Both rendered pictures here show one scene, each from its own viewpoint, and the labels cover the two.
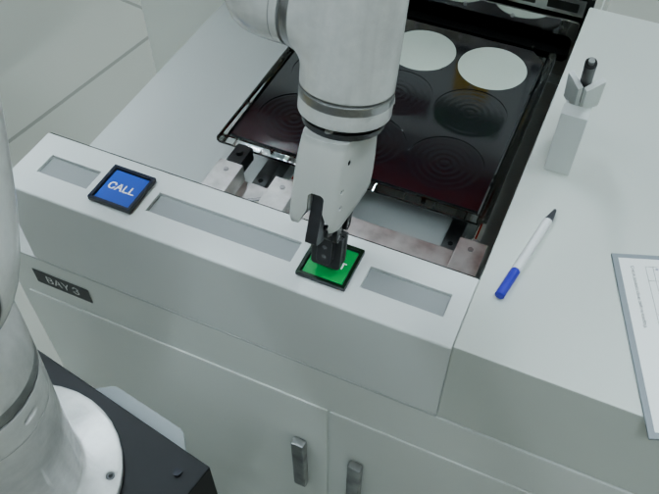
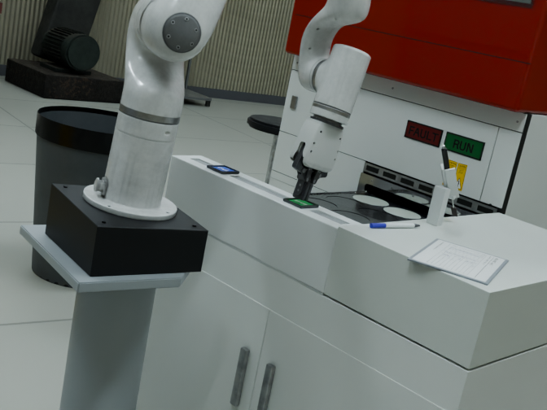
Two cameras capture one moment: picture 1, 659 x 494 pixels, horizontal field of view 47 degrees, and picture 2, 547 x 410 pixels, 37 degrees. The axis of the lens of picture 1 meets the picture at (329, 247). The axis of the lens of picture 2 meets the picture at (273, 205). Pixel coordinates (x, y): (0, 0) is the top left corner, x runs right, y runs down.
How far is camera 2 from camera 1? 125 cm
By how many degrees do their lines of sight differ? 40
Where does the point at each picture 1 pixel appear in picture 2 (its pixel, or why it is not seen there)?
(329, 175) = (311, 133)
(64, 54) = not seen: hidden behind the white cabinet
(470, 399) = (340, 270)
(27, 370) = (177, 114)
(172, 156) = not seen: hidden behind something
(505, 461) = (350, 329)
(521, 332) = (373, 233)
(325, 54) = (325, 83)
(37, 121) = not seen: hidden behind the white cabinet
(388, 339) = (312, 228)
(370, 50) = (340, 84)
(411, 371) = (317, 254)
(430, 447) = (316, 329)
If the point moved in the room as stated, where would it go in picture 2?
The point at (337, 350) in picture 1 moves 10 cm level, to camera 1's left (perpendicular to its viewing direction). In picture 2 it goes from (287, 246) to (244, 233)
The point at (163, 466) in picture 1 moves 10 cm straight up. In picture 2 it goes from (189, 223) to (198, 175)
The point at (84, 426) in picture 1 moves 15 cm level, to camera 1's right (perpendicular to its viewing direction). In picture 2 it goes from (164, 203) to (230, 223)
